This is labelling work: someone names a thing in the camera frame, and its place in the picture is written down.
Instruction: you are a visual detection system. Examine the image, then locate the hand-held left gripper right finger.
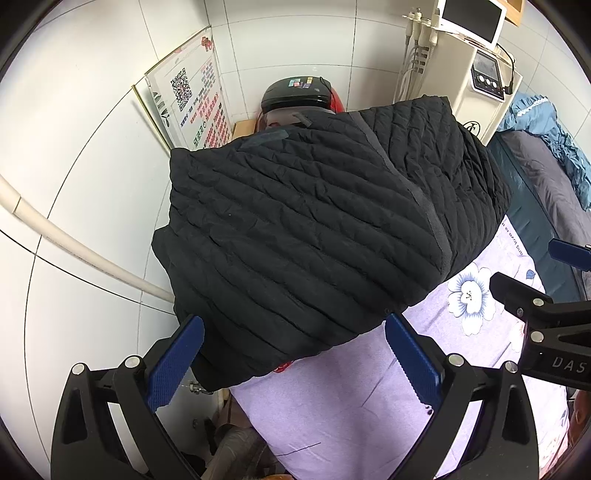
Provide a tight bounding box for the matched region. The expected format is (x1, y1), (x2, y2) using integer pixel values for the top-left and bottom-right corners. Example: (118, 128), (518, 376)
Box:
(384, 312), (540, 480)

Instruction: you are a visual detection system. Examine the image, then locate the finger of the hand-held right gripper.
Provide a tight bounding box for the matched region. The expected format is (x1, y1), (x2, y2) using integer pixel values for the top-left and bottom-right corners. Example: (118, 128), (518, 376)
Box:
(549, 239), (591, 271)
(490, 272), (555, 320)

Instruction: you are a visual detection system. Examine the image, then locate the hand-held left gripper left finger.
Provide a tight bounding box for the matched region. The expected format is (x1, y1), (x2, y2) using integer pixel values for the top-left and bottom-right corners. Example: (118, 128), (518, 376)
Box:
(51, 315), (206, 480)

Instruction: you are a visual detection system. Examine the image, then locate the black quilted jacket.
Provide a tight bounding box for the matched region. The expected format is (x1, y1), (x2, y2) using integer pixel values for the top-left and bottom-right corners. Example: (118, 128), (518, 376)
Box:
(151, 95), (512, 391)

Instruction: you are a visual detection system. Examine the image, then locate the person's right hand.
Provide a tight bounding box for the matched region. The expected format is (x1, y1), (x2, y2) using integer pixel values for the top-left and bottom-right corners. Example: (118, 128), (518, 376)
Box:
(570, 390), (591, 444)

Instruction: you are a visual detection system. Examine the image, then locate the grey duvet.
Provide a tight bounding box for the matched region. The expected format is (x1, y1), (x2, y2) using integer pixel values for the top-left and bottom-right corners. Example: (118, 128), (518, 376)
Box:
(501, 131), (591, 296)

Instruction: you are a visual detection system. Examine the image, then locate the purple floral bedsheet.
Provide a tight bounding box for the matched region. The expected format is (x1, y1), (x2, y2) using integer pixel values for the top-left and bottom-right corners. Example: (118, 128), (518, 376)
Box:
(228, 215), (573, 480)

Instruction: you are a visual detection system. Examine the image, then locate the teal bed cover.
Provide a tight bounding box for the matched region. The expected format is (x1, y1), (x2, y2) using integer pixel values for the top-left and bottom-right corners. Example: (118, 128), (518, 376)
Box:
(488, 90), (591, 296)

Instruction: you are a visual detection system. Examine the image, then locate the white treatment machine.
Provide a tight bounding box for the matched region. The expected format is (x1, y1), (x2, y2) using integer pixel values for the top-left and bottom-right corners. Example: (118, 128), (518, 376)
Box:
(399, 0), (525, 137)

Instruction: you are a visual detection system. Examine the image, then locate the wooden shelf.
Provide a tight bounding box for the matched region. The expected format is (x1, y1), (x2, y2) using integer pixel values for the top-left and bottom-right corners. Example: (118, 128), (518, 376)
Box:
(501, 0), (532, 26)

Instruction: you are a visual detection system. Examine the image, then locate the white framed monitor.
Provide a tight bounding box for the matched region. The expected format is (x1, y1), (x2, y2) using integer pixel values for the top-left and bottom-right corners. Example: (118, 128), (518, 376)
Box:
(436, 0), (506, 47)

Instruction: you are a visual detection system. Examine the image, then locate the black and red appliance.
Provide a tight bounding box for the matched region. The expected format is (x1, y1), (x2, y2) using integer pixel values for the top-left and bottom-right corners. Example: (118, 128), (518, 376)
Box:
(256, 76), (345, 134)

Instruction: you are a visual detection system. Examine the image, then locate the grey corrugated hose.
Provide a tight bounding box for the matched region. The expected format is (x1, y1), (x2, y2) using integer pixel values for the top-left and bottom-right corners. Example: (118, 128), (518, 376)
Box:
(210, 422), (264, 480)

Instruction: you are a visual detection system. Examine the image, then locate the white wall pipe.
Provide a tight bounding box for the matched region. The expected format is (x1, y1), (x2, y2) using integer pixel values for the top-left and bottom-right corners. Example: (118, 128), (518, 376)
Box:
(0, 175), (175, 303)

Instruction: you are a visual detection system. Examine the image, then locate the wall poster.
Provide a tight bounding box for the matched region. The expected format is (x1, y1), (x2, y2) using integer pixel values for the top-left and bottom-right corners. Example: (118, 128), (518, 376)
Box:
(133, 26), (234, 153)

